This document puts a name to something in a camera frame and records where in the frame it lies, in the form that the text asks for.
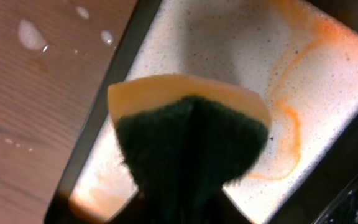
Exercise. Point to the green yellow scrub sponge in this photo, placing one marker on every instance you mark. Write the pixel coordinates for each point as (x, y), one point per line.
(184, 137)

